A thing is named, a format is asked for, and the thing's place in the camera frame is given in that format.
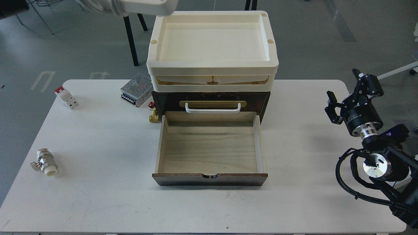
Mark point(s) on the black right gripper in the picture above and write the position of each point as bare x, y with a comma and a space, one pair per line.
357, 109

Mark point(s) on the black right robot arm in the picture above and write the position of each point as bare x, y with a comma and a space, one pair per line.
381, 164

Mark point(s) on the dark wooden cabinet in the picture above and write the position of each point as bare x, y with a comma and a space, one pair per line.
175, 101

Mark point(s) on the white chair base leg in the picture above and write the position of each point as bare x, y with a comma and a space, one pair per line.
401, 69

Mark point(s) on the cream stacked plastic trays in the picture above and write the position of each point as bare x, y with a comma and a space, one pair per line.
213, 51

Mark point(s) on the open wooden drawer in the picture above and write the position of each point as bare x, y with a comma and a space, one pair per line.
210, 150

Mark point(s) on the metal mesh power supply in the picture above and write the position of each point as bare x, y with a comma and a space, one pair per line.
137, 90

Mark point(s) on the black table leg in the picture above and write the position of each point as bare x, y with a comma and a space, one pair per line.
130, 37

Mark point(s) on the white red circuit breaker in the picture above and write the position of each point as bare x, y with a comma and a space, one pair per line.
66, 97

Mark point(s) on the silver white pipe valve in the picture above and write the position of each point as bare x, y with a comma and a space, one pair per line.
45, 163

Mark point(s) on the white cabinet handle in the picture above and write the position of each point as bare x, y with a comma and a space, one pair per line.
212, 111

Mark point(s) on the brass valve red handle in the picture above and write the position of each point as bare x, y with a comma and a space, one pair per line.
154, 117

